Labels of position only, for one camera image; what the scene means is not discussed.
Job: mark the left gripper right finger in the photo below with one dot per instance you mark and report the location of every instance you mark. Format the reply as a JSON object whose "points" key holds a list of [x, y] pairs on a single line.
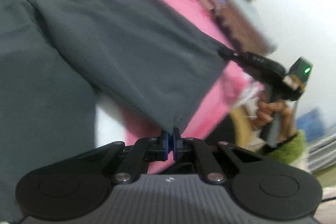
{"points": [[200, 155]]}

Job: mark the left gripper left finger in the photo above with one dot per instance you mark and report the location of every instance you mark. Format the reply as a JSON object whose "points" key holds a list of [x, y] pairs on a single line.
{"points": [[137, 159]]}

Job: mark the dark grey trousers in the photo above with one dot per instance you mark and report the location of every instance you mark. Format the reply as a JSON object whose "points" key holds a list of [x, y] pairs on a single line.
{"points": [[27, 83]]}

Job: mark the person right hand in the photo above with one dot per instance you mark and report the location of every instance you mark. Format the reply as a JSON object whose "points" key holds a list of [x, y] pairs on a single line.
{"points": [[265, 113]]}

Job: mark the pink floral fleece blanket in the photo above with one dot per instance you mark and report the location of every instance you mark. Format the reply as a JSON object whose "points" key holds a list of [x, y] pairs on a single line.
{"points": [[141, 53]]}

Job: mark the blue storage box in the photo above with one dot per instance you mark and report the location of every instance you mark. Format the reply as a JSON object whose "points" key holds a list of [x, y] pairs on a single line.
{"points": [[312, 124]]}

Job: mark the tan folded cloth stack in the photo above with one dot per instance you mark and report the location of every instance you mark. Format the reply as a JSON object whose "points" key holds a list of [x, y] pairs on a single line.
{"points": [[246, 27]]}

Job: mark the dark plaid folded cloth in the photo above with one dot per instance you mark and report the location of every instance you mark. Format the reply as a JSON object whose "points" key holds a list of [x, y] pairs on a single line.
{"points": [[226, 30]]}

